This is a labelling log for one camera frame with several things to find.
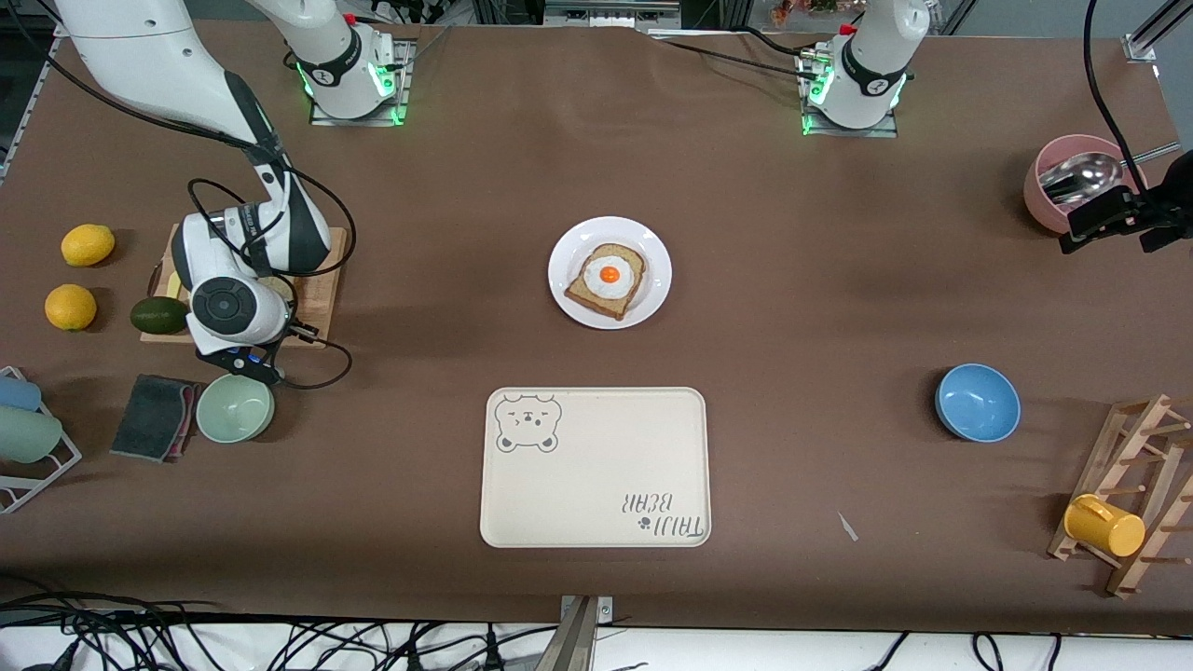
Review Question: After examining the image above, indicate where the white wire rack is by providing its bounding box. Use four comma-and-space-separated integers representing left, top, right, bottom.
0, 365, 83, 515

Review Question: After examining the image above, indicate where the green avocado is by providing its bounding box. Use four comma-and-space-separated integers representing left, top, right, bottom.
130, 296, 190, 335

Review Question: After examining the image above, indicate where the black floor cable bundle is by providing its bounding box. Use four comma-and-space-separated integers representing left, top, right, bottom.
0, 592, 560, 671

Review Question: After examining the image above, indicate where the yellow mug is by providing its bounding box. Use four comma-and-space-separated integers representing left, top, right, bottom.
1063, 494, 1146, 558

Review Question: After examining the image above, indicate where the metal spoon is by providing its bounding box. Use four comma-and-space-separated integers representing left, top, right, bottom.
1039, 143, 1181, 206

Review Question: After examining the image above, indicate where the cream bear print tray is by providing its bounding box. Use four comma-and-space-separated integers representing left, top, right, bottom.
479, 387, 712, 549

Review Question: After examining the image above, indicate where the toast slice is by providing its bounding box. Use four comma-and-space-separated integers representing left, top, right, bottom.
564, 243, 647, 321

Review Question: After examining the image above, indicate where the aluminium frame post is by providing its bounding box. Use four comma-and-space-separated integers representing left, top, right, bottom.
1123, 0, 1193, 64

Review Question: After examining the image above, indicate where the grey folded cloth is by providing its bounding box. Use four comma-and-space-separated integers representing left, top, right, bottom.
110, 375, 204, 463

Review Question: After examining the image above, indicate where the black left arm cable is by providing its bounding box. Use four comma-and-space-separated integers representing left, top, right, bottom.
1084, 0, 1157, 183

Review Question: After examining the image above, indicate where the light blue cup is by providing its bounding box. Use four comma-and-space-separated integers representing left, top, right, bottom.
0, 375, 43, 413

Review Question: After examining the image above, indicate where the blue bowl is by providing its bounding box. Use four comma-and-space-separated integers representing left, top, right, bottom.
935, 363, 1022, 443

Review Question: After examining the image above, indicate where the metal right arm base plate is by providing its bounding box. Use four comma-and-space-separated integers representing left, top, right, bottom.
309, 37, 413, 127

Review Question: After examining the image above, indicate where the wooden cutting board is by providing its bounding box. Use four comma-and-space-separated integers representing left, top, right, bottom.
140, 224, 348, 349

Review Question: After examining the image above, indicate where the yellow lemon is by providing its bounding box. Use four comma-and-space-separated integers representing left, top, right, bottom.
61, 224, 117, 267
45, 284, 98, 332

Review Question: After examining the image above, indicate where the pale green cup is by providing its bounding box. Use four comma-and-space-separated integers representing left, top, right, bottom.
0, 407, 64, 464

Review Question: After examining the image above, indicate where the pale green bowl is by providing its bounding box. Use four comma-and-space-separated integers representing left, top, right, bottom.
196, 372, 276, 444

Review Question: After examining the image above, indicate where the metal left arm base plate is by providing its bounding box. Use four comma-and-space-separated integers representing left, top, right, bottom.
798, 47, 900, 139

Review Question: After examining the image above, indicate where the wooden mug rack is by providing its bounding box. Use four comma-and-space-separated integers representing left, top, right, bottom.
1047, 393, 1193, 598

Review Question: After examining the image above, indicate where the fried egg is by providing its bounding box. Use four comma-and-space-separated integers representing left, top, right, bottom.
584, 255, 637, 300

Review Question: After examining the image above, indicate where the metal bracket at table edge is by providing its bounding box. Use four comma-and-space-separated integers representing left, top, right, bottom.
550, 595, 614, 671

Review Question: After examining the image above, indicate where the white round plate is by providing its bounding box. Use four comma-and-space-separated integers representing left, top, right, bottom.
547, 216, 673, 330

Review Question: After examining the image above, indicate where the black cable on table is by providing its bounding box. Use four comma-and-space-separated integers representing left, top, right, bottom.
652, 33, 821, 85

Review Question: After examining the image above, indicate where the pink bowl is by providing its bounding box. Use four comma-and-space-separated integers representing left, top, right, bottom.
1023, 134, 1149, 236

